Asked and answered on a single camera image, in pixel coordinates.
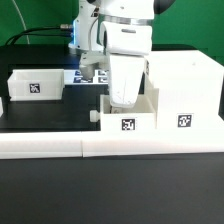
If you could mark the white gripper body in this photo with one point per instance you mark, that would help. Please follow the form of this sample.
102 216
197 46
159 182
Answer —
124 79

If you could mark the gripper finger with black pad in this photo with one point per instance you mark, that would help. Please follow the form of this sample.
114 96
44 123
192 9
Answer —
116 110

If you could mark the white front drawer with tag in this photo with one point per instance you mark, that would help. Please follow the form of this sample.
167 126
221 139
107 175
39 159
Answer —
140 118

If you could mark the white drawer cabinet box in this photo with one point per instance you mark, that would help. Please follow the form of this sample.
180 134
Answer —
183 91

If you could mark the white rear drawer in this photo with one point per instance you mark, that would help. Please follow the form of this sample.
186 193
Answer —
36 84

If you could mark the white sheet with tags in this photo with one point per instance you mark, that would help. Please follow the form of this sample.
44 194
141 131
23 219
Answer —
74 77

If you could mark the white L-shaped obstacle wall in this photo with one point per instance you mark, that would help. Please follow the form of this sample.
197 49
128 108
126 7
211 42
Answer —
93 144

